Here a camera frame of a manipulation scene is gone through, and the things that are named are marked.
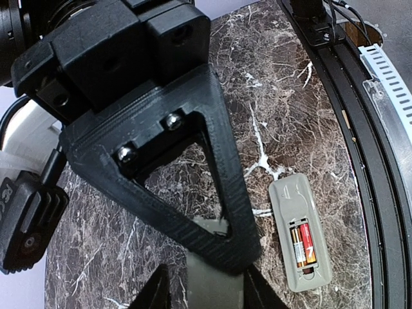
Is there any brown battery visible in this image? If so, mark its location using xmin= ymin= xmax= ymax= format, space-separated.
xmin=291 ymin=227 xmax=306 ymax=268

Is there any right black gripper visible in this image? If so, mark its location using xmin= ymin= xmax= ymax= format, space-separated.
xmin=11 ymin=1 xmax=211 ymax=124

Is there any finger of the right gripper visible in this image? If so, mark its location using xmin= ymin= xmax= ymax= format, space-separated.
xmin=59 ymin=65 xmax=261 ymax=274

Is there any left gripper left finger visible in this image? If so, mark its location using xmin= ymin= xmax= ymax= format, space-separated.
xmin=128 ymin=264 xmax=171 ymax=309

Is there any white remote control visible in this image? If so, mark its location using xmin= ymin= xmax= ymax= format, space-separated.
xmin=268 ymin=173 xmax=332 ymax=292

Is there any black front rail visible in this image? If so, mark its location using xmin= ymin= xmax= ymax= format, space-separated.
xmin=279 ymin=1 xmax=411 ymax=308

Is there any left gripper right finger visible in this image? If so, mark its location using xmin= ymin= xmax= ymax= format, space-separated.
xmin=244 ymin=265 xmax=286 ymax=309

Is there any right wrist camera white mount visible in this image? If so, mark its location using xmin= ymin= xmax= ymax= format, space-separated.
xmin=0 ymin=96 xmax=70 ymax=275

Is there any grey battery cover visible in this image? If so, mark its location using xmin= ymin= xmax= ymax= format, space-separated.
xmin=185 ymin=217 xmax=248 ymax=309

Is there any white slotted cable duct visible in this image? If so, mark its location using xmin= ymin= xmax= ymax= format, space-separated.
xmin=358 ymin=44 xmax=411 ymax=131

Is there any red battery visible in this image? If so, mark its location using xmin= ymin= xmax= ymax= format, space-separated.
xmin=299 ymin=223 xmax=317 ymax=264

